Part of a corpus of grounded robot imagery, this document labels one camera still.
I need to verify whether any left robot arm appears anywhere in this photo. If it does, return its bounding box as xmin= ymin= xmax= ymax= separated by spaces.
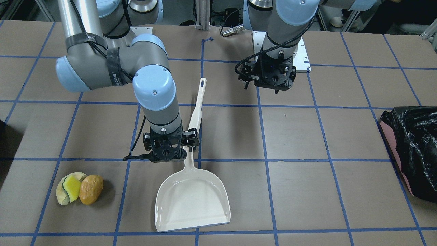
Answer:
xmin=234 ymin=0 xmax=375 ymax=93

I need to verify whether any brown potato trash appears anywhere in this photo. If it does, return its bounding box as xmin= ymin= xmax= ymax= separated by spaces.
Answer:
xmin=79 ymin=175 xmax=104 ymax=205

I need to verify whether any black lined bin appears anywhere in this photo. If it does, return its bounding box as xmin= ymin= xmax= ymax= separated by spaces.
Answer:
xmin=380 ymin=106 xmax=437 ymax=202

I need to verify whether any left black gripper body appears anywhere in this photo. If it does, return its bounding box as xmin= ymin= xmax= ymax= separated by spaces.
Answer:
xmin=239 ymin=50 xmax=297 ymax=93

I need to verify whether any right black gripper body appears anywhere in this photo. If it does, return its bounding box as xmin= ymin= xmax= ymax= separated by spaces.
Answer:
xmin=143 ymin=126 xmax=187 ymax=162

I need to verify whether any white dustpan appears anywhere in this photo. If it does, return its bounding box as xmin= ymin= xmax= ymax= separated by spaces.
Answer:
xmin=155 ymin=147 xmax=231 ymax=232

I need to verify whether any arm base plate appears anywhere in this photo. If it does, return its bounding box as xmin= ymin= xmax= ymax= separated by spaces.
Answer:
xmin=126 ymin=26 xmax=153 ymax=39
xmin=252 ymin=31 xmax=312 ymax=73

